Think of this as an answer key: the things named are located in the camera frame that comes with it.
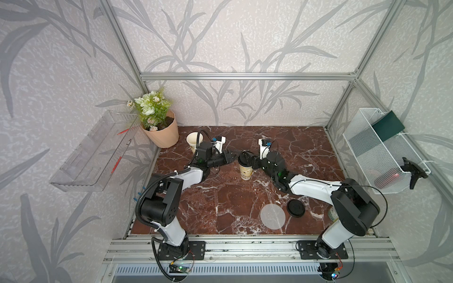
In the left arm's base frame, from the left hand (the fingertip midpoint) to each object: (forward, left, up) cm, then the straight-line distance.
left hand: (238, 156), depth 87 cm
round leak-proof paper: (-24, -17, -16) cm, 33 cm away
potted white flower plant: (+23, +47, +2) cm, 52 cm away
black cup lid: (-4, -3, +4) cm, 6 cm away
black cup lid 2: (-21, -28, -14) cm, 38 cm away
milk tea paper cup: (-6, -4, -7) cm, 9 cm away
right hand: (+2, -6, +2) cm, 6 cm away
